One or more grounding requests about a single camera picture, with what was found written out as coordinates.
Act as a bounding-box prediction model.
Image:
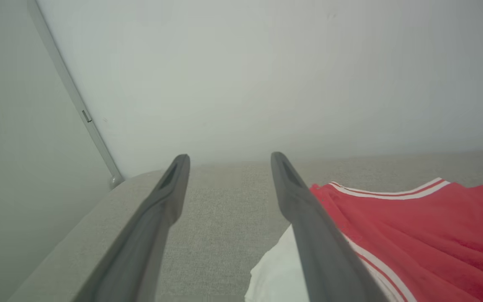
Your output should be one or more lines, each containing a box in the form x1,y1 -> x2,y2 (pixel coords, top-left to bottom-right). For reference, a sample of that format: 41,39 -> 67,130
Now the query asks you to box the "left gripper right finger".
270,151 -> 390,302

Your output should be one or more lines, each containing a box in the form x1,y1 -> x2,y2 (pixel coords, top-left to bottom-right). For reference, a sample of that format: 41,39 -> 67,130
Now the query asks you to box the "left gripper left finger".
73,154 -> 191,302

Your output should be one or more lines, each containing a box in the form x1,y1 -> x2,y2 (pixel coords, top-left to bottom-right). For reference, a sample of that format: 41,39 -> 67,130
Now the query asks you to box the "red and white polo shirt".
245,177 -> 483,302

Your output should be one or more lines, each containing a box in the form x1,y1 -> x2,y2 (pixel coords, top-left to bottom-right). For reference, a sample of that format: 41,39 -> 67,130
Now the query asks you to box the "grey metal pole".
27,0 -> 125,189

